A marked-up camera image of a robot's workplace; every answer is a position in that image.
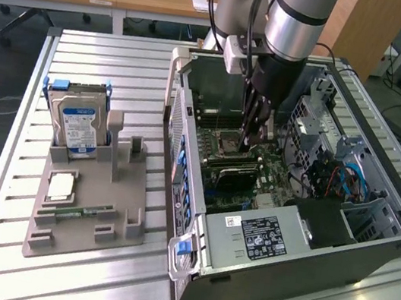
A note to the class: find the CPU socket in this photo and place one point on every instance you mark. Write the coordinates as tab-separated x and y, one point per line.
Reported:
226	143

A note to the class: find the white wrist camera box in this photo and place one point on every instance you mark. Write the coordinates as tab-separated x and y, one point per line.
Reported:
235	57

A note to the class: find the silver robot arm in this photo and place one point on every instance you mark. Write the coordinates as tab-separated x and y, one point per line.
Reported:
293	31

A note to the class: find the green RAM stick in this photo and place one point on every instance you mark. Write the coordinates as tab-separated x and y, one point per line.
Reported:
71	211

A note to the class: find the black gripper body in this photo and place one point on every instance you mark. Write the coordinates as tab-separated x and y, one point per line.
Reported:
278	78

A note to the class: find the blue case latch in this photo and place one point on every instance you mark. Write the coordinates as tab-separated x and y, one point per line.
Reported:
182	249

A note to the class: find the grey power supply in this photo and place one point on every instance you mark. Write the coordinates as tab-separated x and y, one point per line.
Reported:
224	238

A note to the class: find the metal socket cover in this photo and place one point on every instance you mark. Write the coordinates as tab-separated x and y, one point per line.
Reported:
271	129

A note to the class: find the silver CPU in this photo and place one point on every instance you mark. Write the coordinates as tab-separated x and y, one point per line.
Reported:
61	186

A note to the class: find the black graphics card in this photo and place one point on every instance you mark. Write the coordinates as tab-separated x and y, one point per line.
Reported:
237	181

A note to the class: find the green motherboard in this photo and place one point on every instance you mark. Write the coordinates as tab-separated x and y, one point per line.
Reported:
278	170

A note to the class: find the silver chipset heatsink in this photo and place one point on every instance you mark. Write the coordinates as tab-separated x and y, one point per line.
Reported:
264	201

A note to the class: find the black open PC case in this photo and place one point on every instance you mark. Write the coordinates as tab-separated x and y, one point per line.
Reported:
276	293

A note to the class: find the grey parts rack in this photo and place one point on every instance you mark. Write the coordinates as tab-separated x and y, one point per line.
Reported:
100	198

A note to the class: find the white box with red dot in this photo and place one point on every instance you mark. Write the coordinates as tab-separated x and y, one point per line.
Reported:
388	62

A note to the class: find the silver metal drive cage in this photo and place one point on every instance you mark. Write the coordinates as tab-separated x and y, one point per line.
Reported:
311	134

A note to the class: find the grey metal disk bay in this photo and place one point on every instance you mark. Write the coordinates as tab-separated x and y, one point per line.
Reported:
377	222

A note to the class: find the hard disk with blue bracket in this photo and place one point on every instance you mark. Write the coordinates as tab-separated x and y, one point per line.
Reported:
73	125

